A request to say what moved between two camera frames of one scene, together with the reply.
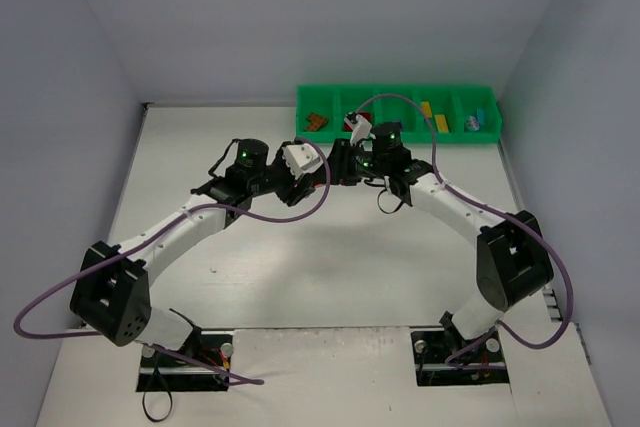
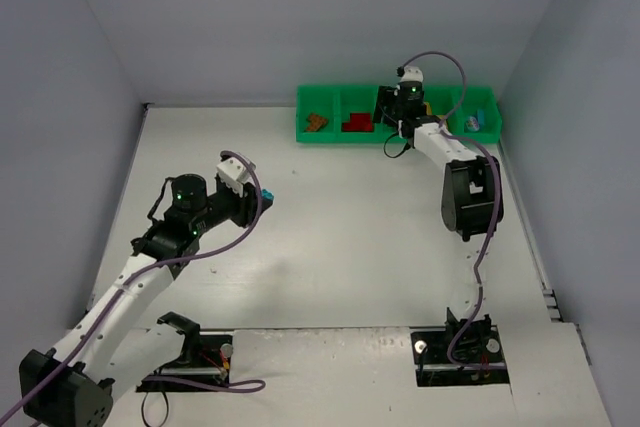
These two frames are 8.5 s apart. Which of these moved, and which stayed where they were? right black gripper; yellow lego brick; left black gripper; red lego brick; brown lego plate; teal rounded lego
Moved: left black gripper; right black gripper
Stayed: yellow lego brick; brown lego plate; red lego brick; teal rounded lego
